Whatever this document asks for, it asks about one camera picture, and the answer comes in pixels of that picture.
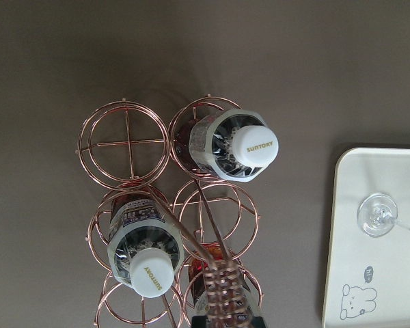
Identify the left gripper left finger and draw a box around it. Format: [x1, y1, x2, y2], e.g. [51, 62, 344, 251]
[191, 316, 208, 328]

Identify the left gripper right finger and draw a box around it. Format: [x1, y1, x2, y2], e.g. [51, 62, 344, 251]
[252, 316, 267, 328]

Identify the copper wire bottle basket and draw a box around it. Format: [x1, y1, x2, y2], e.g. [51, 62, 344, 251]
[77, 96, 260, 327]

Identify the tea bottle white cap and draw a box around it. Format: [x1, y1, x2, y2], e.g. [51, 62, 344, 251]
[107, 193, 184, 298]

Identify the cream serving tray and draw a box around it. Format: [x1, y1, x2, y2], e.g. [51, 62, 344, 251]
[322, 148, 410, 327]

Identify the wine glass on tray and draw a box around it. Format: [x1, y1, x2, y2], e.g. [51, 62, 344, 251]
[356, 193, 410, 238]

